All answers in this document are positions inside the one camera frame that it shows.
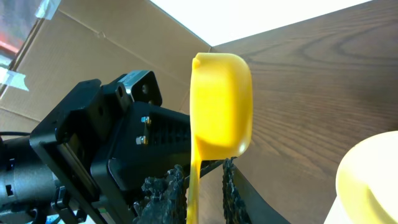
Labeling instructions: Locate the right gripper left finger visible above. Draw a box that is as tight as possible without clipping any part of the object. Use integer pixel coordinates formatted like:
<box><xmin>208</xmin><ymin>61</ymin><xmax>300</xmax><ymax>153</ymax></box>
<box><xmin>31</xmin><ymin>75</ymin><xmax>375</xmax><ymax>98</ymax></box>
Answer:
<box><xmin>133</xmin><ymin>165</ymin><xmax>187</xmax><ymax>224</ymax></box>

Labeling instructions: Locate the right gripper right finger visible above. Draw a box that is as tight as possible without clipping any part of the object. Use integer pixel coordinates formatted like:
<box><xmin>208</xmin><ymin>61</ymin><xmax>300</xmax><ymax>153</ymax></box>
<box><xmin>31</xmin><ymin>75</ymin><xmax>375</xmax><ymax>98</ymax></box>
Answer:
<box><xmin>222</xmin><ymin>159</ymin><xmax>288</xmax><ymax>224</ymax></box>

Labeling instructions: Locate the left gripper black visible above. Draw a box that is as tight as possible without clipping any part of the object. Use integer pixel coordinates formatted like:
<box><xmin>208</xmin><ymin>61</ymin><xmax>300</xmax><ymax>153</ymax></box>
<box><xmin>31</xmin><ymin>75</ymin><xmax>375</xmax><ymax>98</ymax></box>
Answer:
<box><xmin>29</xmin><ymin>70</ymin><xmax>191</xmax><ymax>223</ymax></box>

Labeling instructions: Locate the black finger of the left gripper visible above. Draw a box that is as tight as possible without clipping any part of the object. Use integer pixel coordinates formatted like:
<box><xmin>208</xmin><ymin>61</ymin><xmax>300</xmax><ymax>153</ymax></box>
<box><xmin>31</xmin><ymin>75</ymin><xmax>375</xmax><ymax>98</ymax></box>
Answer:
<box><xmin>200</xmin><ymin>160</ymin><xmax>224</xmax><ymax>178</ymax></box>

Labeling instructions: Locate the yellow measuring scoop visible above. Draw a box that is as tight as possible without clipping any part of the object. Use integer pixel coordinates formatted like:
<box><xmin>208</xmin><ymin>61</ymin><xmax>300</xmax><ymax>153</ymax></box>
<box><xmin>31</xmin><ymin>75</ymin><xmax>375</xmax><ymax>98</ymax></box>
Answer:
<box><xmin>186</xmin><ymin>53</ymin><xmax>253</xmax><ymax>223</ymax></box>

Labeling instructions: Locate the white digital kitchen scale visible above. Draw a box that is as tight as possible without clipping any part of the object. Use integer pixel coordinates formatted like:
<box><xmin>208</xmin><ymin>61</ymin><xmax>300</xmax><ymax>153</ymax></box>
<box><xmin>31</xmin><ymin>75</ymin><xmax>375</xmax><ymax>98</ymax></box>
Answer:
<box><xmin>324</xmin><ymin>197</ymin><xmax>346</xmax><ymax>224</ymax></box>

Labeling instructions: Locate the yellow bowl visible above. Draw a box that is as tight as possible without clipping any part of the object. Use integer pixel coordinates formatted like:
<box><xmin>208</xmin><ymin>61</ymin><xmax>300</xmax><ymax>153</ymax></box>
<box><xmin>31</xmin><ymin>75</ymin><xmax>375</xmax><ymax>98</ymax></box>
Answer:
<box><xmin>336</xmin><ymin>131</ymin><xmax>397</xmax><ymax>223</ymax></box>

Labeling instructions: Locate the cardboard box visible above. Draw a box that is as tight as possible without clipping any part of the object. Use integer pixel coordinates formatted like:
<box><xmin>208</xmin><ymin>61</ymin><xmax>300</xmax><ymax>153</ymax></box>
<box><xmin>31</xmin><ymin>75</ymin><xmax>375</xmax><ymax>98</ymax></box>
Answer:
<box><xmin>1</xmin><ymin>0</ymin><xmax>210</xmax><ymax>133</ymax></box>

